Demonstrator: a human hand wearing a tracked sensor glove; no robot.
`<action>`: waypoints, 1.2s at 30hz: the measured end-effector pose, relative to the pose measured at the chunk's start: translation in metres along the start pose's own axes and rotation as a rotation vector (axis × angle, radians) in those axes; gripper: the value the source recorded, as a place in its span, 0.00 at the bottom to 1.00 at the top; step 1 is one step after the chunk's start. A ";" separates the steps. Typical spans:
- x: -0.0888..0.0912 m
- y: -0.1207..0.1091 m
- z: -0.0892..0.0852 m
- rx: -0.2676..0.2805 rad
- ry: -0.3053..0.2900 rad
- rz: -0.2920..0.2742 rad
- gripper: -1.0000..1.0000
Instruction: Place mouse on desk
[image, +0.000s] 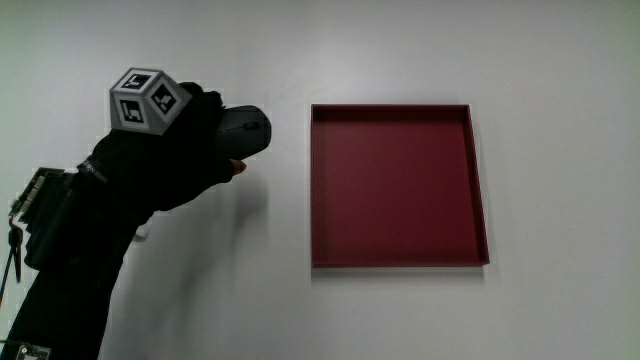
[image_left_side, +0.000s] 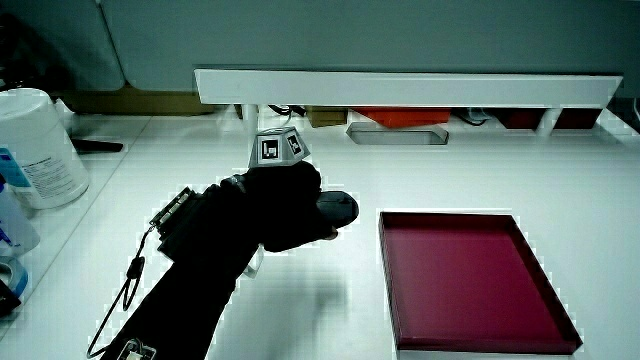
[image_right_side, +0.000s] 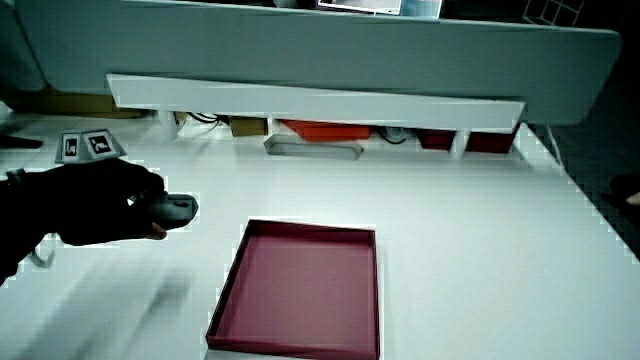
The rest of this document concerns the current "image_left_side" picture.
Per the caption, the person's left hand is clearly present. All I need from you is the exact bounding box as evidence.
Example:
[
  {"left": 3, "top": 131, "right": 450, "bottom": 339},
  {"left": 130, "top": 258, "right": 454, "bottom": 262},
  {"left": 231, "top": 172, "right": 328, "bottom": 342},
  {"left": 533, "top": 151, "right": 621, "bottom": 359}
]
[{"left": 232, "top": 126, "right": 340, "bottom": 253}]

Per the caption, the black computer mouse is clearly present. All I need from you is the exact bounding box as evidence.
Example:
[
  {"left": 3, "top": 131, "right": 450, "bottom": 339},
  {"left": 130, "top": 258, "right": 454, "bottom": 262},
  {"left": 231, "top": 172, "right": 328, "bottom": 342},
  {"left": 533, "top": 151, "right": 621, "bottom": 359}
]
[{"left": 315, "top": 190, "right": 360, "bottom": 230}]

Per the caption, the person's left forearm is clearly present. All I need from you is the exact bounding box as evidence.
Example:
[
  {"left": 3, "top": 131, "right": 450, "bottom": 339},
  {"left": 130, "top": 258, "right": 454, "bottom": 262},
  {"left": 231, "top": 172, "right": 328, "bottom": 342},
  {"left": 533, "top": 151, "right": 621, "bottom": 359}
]
[{"left": 99, "top": 175, "right": 265, "bottom": 360}]

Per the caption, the white desk shelf riser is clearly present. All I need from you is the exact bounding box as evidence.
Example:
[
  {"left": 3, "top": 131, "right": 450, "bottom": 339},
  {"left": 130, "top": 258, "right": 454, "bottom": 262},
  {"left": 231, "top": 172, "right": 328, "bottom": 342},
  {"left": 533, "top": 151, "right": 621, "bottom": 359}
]
[{"left": 193, "top": 68, "right": 624, "bottom": 146}]

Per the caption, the white desk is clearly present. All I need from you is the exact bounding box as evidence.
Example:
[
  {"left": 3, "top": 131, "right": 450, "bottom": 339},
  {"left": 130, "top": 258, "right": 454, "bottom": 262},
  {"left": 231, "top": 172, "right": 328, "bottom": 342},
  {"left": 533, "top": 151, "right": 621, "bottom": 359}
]
[{"left": 0, "top": 106, "right": 640, "bottom": 360}]

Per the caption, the olive brown small box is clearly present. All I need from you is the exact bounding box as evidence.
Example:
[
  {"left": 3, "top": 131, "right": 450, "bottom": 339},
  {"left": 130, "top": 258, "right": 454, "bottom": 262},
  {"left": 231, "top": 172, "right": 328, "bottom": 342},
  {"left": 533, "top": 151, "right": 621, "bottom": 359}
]
[{"left": 305, "top": 105, "right": 349, "bottom": 128}]

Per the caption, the clear rectangular tray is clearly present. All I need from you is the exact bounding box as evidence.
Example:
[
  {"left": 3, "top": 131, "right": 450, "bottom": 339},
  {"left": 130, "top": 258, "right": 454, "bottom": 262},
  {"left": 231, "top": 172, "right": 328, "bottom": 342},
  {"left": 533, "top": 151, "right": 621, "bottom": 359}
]
[{"left": 345, "top": 121, "right": 450, "bottom": 147}]

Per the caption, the orange box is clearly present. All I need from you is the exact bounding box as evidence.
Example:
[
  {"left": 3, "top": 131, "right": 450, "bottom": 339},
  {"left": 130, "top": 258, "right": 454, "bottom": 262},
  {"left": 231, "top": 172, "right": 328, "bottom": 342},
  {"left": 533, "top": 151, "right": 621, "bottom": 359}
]
[{"left": 352, "top": 106, "right": 452, "bottom": 129}]

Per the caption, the grey blue partition panel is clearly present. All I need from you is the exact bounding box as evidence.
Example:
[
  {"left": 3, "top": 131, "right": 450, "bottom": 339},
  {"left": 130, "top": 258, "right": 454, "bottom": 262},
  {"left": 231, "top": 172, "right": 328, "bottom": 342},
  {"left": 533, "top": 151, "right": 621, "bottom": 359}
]
[{"left": 0, "top": 0, "right": 640, "bottom": 99}]

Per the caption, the brown cardboard box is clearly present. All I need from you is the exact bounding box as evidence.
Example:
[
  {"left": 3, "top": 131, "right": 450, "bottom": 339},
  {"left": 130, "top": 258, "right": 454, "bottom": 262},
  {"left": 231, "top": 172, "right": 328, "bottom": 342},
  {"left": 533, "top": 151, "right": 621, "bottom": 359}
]
[{"left": 62, "top": 83, "right": 217, "bottom": 117}]

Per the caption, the dark red shallow tray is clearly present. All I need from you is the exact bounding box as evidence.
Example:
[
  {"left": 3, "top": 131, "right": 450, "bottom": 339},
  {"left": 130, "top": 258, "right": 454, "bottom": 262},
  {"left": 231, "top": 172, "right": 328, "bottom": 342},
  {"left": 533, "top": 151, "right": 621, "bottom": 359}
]
[{"left": 377, "top": 210, "right": 584, "bottom": 356}]

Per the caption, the black pen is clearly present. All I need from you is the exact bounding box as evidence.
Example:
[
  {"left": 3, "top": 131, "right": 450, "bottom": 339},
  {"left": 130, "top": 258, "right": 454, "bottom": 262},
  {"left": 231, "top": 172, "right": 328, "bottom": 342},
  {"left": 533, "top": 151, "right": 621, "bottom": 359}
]
[{"left": 70, "top": 138, "right": 125, "bottom": 155}]

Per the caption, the white wipes canister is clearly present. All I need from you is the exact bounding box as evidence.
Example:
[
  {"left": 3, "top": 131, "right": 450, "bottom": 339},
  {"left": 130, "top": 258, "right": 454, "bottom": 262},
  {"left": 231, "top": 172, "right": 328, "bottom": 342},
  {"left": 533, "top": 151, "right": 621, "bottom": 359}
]
[{"left": 0, "top": 88, "right": 92, "bottom": 211}]

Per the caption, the white plastic bottle blue label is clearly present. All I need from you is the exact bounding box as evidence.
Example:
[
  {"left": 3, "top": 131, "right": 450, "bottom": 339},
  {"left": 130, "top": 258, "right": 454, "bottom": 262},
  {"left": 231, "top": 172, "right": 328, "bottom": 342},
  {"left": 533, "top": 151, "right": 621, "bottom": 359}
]
[{"left": 0, "top": 177, "right": 41, "bottom": 258}]

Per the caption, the blue tape roll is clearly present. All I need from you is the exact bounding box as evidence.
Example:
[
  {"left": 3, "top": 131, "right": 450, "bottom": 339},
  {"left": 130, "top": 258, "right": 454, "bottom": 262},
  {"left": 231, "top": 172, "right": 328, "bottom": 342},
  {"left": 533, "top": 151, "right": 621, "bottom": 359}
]
[{"left": 0, "top": 256, "right": 30, "bottom": 300}]

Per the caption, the dark red box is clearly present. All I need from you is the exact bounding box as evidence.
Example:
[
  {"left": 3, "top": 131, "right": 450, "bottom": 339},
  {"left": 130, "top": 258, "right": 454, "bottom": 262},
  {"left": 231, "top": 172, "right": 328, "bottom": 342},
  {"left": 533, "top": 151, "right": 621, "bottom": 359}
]
[{"left": 493, "top": 106, "right": 604, "bottom": 131}]

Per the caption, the black cable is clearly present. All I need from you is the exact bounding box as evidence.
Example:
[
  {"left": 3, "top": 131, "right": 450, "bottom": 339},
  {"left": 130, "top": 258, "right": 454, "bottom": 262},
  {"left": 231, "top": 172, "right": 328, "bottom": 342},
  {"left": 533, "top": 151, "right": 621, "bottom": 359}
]
[{"left": 267, "top": 104, "right": 307, "bottom": 119}]

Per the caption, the black wrist strap cord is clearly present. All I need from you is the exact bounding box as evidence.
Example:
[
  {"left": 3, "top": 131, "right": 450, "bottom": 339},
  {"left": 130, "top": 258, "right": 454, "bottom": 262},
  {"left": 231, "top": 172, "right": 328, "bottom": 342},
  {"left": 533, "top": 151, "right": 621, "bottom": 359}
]
[{"left": 85, "top": 225, "right": 157, "bottom": 360}]

